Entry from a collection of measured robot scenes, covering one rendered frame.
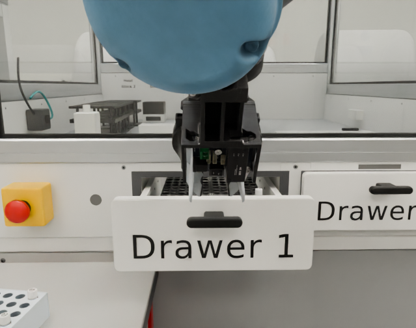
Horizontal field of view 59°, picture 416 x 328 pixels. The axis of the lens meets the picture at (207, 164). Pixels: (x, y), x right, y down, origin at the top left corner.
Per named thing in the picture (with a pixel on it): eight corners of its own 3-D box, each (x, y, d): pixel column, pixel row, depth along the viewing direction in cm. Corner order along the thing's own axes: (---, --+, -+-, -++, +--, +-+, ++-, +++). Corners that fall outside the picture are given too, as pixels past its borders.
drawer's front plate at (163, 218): (311, 269, 54) (316, 198, 52) (114, 271, 54) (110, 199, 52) (308, 264, 56) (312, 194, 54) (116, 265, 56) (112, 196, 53)
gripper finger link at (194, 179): (175, 223, 44) (183, 172, 37) (177, 185, 48) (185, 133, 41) (201, 225, 44) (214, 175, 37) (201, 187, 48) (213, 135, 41)
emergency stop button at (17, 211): (27, 224, 62) (25, 202, 61) (3, 224, 62) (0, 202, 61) (35, 218, 65) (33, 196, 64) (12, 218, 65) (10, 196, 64)
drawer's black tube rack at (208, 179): (262, 232, 64) (263, 196, 62) (160, 233, 63) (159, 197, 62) (247, 195, 85) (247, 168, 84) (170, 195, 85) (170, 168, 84)
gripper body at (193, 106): (180, 187, 36) (172, 84, 27) (182, 129, 42) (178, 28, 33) (258, 187, 36) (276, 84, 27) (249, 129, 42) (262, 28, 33)
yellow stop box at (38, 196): (43, 228, 65) (40, 189, 63) (2, 228, 65) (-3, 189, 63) (55, 218, 70) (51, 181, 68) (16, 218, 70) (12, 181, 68)
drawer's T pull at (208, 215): (242, 228, 49) (243, 218, 49) (186, 228, 49) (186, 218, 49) (239, 218, 53) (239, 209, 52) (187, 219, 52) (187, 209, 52)
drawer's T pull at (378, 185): (413, 194, 64) (414, 187, 64) (370, 194, 64) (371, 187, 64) (402, 189, 68) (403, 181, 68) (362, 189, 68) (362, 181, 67)
